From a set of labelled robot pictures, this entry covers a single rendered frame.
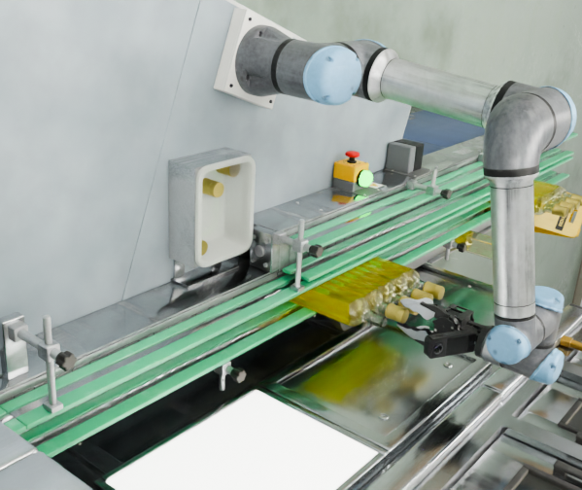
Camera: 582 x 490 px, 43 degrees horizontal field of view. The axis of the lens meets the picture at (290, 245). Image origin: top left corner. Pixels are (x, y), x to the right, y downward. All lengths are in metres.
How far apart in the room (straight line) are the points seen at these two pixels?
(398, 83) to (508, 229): 0.40
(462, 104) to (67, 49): 0.74
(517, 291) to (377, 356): 0.50
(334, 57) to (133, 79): 0.39
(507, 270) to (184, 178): 0.66
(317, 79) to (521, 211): 0.47
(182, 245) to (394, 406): 0.57
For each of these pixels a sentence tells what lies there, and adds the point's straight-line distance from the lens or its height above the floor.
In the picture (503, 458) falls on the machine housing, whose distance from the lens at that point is 1.61.
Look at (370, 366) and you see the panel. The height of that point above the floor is 1.12.
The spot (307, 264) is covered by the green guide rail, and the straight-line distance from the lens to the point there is 1.76.
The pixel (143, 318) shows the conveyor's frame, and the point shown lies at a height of 0.85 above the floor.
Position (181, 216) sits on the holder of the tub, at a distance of 1.57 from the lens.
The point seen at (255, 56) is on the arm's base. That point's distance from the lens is 1.58.
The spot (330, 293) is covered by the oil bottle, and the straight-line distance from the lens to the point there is 1.71.
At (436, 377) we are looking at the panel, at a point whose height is 1.25.
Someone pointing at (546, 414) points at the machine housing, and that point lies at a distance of 1.78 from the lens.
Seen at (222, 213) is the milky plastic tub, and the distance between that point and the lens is 1.69.
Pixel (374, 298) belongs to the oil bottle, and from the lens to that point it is 1.71.
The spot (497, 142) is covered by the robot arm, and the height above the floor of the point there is 1.37.
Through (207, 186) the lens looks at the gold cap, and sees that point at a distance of 1.60.
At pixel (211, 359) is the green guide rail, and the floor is 0.94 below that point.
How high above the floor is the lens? 1.86
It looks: 34 degrees down
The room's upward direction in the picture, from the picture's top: 110 degrees clockwise
